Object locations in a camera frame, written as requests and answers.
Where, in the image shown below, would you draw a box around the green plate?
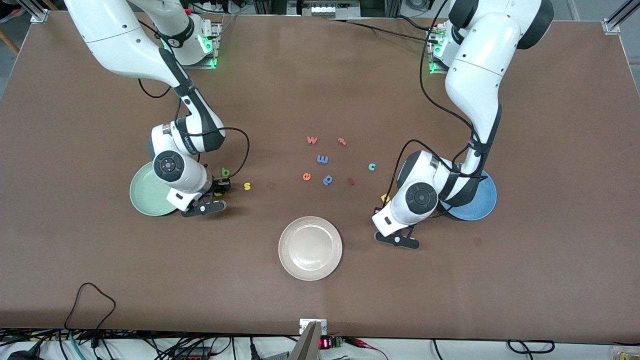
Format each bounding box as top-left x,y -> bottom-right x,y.
129,161 -> 182,217

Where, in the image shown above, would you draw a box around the beige plate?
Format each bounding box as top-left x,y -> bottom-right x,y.
278,216 -> 343,282

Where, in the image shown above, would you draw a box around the metal box with white lights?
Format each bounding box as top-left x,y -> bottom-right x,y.
287,0 -> 361,20

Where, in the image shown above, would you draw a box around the red clip leads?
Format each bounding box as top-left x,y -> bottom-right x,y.
343,337 -> 388,360

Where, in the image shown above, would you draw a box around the wooden stick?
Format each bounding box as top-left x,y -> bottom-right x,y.
0,27 -> 21,56

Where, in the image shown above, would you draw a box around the blue plate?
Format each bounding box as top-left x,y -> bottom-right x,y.
440,170 -> 498,221

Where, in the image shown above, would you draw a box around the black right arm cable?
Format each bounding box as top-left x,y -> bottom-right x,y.
137,20 -> 250,182

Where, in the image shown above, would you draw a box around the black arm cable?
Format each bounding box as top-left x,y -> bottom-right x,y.
137,20 -> 250,182
379,0 -> 490,217

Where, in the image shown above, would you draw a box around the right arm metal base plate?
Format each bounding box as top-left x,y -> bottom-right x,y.
190,20 -> 222,70

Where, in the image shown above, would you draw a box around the looped black cable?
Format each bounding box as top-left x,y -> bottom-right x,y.
64,282 -> 117,346

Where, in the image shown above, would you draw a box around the small metal bracket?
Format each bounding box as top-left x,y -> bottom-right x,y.
299,318 -> 328,336

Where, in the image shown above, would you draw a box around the grey camera mount bar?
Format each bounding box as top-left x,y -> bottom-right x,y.
289,321 -> 322,360

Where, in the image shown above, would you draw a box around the thin black power cable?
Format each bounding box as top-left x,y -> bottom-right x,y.
326,15 -> 442,46

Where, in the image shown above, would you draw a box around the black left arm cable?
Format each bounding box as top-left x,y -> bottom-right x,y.
379,0 -> 490,217

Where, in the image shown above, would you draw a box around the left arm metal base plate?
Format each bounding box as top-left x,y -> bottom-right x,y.
428,25 -> 452,75

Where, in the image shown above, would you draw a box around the aluminium corner bracket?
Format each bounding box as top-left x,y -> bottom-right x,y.
15,0 -> 50,25
602,0 -> 640,35

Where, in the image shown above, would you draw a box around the flat black cable loop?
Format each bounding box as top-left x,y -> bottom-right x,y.
507,339 -> 556,354

